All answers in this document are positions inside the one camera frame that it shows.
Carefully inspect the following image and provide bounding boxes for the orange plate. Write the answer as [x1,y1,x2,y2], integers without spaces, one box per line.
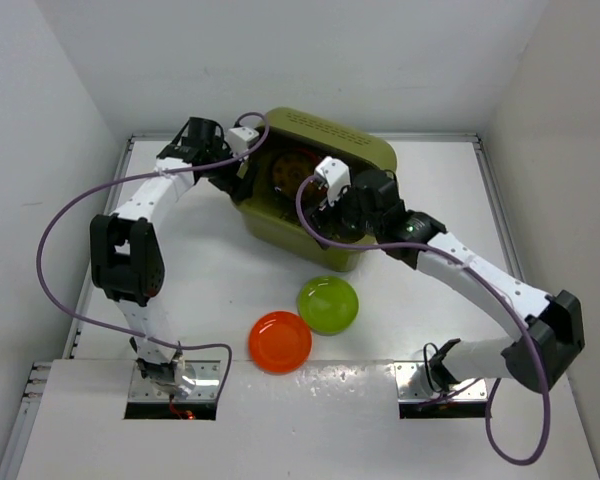
[276,148,321,163]
[247,311,313,375]

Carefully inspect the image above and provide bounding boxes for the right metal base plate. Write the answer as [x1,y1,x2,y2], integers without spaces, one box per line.
[393,360,488,403]

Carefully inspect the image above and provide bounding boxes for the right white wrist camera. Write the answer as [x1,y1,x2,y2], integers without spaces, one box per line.
[314,156,351,206]

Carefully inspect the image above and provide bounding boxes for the green plate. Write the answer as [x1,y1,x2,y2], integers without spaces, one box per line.
[296,275,359,336]

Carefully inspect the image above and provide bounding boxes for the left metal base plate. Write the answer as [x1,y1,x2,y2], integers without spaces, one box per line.
[128,360,220,403]

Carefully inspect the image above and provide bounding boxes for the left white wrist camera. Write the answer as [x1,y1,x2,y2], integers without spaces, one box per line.
[225,126,259,156]

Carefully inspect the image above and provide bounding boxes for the metal base plate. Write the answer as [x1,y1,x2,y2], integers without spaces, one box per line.
[393,360,488,403]
[128,360,220,403]

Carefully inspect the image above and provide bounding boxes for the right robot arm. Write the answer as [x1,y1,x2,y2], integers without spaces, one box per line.
[298,159,585,394]

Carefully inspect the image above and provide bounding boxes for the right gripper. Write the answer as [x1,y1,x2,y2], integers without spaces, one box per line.
[303,178,382,249]

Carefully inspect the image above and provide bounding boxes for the olive green dish rack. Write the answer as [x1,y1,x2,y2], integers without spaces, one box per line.
[233,107,397,272]

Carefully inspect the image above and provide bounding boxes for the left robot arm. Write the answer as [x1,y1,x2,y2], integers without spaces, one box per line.
[89,117,269,399]

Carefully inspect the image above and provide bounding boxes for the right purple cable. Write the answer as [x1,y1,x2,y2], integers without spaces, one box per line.
[295,173,552,466]

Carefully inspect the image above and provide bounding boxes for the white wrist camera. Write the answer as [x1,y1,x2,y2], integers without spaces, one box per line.
[225,126,259,156]
[314,156,351,206]

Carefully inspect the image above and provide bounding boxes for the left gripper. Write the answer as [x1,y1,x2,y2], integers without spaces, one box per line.
[201,136,257,200]

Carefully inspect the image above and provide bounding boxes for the brown patterned plate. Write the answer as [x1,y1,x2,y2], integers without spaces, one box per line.
[271,154,318,200]

